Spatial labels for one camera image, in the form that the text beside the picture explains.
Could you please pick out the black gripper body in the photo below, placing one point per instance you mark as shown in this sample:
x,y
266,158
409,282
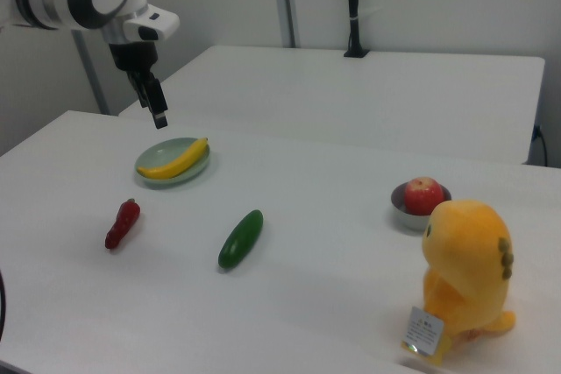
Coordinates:
x,y
133,56

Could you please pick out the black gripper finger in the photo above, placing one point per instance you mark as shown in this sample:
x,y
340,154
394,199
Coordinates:
x,y
140,85
158,102

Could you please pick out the yellow banana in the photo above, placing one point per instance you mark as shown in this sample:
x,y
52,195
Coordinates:
x,y
175,164

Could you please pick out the pale green plastic plate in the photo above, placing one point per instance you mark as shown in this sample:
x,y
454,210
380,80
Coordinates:
x,y
162,150

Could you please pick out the red chili pepper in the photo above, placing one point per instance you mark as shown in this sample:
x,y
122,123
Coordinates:
x,y
122,225

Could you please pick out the green cucumber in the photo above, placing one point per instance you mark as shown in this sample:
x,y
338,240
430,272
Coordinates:
x,y
241,238

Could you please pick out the black stand clamp base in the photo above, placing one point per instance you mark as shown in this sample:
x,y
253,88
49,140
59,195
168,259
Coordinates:
x,y
356,53

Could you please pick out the small grey bowl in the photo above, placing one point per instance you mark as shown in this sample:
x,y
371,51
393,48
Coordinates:
x,y
403,216

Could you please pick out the red apple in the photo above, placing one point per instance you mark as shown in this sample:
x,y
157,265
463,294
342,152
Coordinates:
x,y
423,196

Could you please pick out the orange plush dinosaur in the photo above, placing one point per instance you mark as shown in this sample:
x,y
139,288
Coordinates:
x,y
464,260

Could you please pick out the white paper plush tag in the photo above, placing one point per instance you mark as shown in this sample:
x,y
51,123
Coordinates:
x,y
421,330

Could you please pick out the grey metal post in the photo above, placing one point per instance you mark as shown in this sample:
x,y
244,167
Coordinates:
x,y
94,80

